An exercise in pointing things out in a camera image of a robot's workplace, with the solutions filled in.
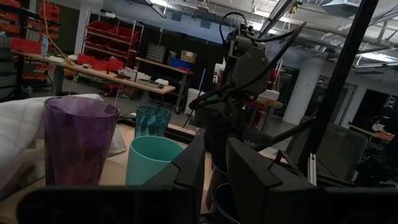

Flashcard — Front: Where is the short wooden workbench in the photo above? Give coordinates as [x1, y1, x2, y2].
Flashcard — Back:
[135, 55, 194, 114]

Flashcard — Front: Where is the long wooden workbench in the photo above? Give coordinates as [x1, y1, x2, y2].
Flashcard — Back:
[11, 49, 177, 105]

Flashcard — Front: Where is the cardboard box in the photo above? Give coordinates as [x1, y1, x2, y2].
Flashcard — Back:
[180, 50, 198, 64]

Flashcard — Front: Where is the blue storage bin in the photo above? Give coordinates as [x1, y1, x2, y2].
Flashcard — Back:
[169, 57, 192, 70]

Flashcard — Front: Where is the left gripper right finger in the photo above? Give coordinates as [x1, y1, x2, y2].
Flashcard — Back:
[226, 137, 318, 224]

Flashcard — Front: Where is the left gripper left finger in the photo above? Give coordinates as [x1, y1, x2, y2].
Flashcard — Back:
[142, 133, 206, 224]

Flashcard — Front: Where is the red bin wire shelf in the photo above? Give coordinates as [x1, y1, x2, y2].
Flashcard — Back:
[81, 8, 146, 63]

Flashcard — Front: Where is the teal translucent tumbler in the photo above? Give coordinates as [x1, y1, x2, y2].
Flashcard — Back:
[134, 104, 172, 139]

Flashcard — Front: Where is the white checked cloth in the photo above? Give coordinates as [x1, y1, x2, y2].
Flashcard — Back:
[0, 93, 127, 200]

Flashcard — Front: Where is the black light bar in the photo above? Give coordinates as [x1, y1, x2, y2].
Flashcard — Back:
[259, 0, 300, 35]
[142, 0, 168, 19]

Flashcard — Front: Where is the white trash bin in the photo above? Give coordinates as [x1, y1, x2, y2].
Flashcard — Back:
[183, 88, 206, 117]

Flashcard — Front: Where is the yellow hanging cable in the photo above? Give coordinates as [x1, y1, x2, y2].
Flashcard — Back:
[42, 0, 76, 66]

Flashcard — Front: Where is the black frame post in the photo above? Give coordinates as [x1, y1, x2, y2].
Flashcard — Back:
[297, 0, 381, 185]

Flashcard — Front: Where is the purple translucent tumbler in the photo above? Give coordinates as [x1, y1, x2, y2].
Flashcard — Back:
[43, 95, 121, 187]

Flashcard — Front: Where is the small parts drawer cabinet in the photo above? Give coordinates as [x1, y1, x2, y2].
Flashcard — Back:
[145, 42, 167, 63]

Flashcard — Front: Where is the teal opaque plastic cup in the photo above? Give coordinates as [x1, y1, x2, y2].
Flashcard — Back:
[125, 135, 185, 187]

